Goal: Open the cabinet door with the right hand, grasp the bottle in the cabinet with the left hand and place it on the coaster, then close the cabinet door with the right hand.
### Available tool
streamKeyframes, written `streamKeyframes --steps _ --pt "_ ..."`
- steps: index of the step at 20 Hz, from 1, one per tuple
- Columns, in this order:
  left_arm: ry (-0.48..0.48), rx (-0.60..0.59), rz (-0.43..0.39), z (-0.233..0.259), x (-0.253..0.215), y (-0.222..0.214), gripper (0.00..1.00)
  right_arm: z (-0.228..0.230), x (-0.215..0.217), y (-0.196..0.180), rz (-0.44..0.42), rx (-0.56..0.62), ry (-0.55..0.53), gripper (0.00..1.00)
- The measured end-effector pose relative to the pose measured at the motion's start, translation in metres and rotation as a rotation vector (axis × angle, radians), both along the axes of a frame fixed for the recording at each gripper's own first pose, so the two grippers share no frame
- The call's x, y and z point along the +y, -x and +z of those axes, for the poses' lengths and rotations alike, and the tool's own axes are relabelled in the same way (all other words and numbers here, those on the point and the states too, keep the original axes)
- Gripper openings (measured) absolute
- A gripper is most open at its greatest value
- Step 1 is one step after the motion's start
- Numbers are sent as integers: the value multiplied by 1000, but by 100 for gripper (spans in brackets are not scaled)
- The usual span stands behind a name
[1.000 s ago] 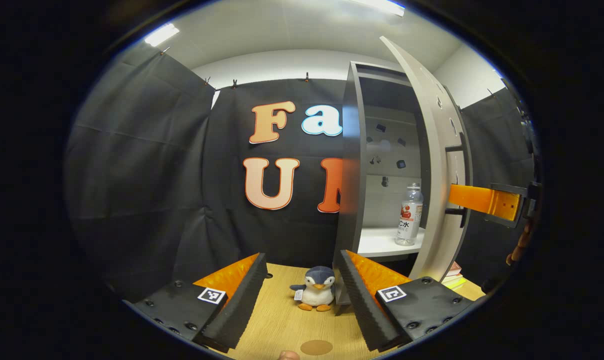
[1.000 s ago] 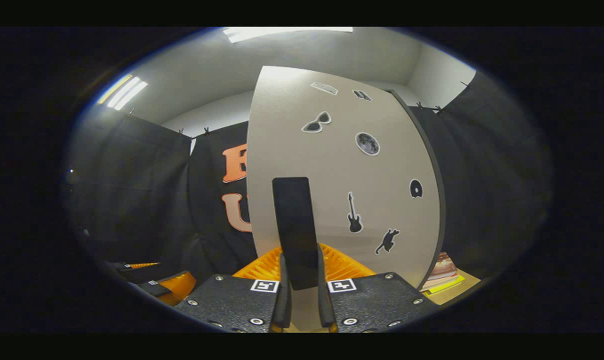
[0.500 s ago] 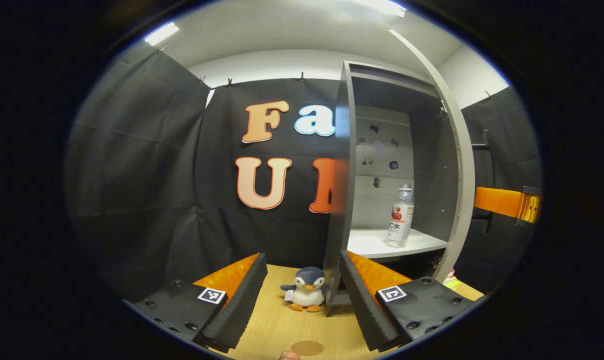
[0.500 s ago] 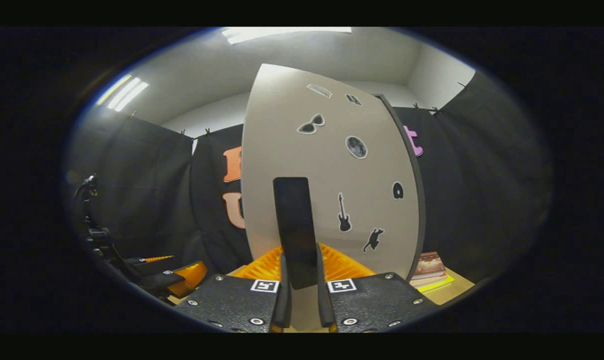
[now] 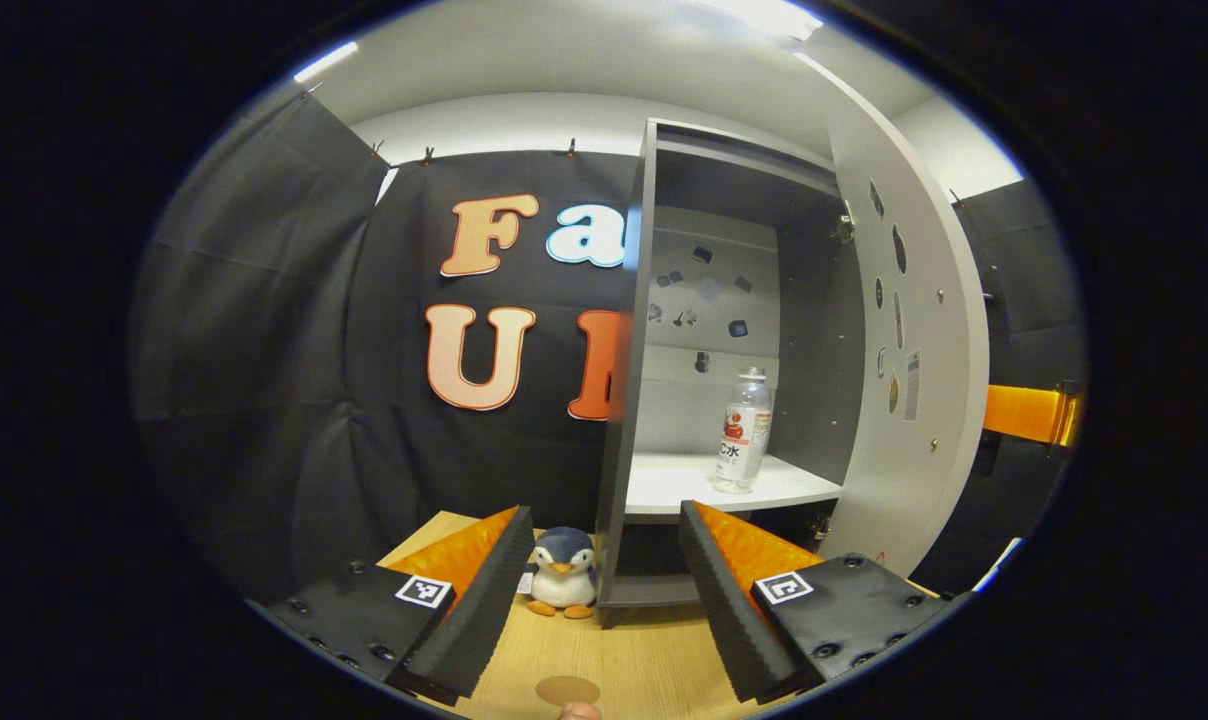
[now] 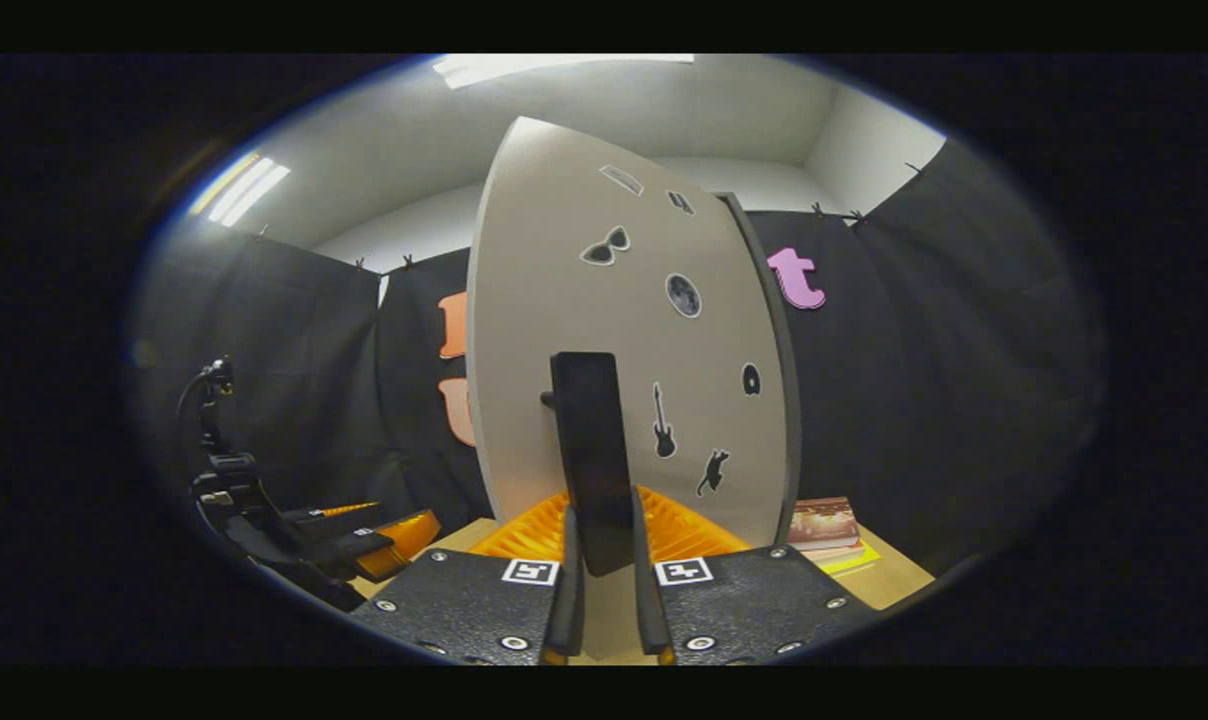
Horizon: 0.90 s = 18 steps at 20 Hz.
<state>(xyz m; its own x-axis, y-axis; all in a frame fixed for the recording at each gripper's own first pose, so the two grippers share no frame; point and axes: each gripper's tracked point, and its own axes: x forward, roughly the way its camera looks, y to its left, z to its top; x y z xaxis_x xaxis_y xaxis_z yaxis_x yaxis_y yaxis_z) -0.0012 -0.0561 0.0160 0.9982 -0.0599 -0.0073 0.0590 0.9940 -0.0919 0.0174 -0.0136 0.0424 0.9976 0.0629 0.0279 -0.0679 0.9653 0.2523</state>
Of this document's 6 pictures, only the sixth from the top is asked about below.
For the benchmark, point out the yellow book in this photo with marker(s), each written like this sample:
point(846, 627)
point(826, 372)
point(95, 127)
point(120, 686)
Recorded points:
point(854, 560)

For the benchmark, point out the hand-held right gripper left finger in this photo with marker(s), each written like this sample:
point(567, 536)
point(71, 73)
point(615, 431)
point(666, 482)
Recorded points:
point(464, 610)

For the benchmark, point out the dark grey cabinet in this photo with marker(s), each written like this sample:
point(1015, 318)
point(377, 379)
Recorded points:
point(779, 350)

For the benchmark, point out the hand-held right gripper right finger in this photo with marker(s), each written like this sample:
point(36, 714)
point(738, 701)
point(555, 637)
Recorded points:
point(754, 605)

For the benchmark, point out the ceiling light panel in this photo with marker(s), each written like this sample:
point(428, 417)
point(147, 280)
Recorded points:
point(544, 68)
point(239, 190)

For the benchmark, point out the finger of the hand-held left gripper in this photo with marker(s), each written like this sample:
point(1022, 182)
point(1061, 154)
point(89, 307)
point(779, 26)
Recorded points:
point(334, 517)
point(384, 550)

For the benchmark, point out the brown cover book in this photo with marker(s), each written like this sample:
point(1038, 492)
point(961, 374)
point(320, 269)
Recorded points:
point(824, 522)

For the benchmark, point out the black backdrop cloth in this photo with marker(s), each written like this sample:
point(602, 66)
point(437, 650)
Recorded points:
point(914, 380)

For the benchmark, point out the beige cabinet door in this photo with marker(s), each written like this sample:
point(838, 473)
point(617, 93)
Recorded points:
point(544, 250)

